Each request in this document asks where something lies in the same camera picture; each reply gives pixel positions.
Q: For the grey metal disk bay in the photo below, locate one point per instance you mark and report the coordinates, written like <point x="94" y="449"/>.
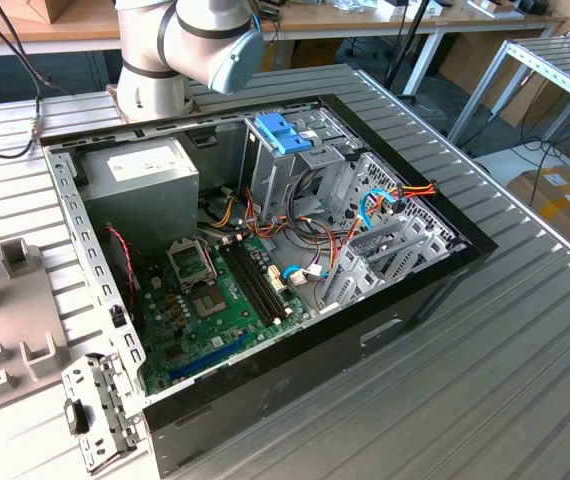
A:
<point x="355" y="285"/>

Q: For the wooden desk white frame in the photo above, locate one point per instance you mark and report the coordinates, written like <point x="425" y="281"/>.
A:
<point x="365" y="22"/>

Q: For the blue plastic drive latch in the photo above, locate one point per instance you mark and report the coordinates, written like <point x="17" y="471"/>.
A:
<point x="275" y="130"/>

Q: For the grey metal drive cage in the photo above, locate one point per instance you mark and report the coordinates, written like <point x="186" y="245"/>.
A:
<point x="270" y="185"/>

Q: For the black plastic case latch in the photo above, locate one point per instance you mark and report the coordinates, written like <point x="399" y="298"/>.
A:
<point x="76" y="417"/>

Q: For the small cardboard box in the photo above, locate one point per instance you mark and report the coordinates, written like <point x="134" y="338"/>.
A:
<point x="45" y="7"/>

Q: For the grey power supply unit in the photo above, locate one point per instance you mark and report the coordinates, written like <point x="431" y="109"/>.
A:
<point x="140" y="200"/>

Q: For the black open PC case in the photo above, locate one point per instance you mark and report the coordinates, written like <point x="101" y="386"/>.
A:
<point x="315" y="380"/>

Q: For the CPU socket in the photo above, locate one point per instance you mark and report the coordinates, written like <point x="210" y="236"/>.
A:
<point x="208" y="303"/>

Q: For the grey parts rack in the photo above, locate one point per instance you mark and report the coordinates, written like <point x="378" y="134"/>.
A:
<point x="15" y="310"/>

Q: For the blue expansion slot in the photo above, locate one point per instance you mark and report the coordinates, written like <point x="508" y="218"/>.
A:
<point x="210" y="357"/>

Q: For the black RAM slot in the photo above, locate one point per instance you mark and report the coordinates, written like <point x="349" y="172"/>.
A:
<point x="267" y="282"/>
<point x="253" y="282"/>
<point x="247" y="282"/>
<point x="260" y="282"/>

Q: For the green motherboard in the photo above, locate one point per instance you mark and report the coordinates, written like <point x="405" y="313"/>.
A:
<point x="235" y="325"/>

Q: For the small black clip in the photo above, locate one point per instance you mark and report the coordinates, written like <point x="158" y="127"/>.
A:
<point x="117" y="316"/>

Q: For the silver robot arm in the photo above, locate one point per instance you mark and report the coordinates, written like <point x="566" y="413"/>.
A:
<point x="150" y="50"/>

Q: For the silver card retention bracket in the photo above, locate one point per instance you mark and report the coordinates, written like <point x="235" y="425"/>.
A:
<point x="110" y="400"/>

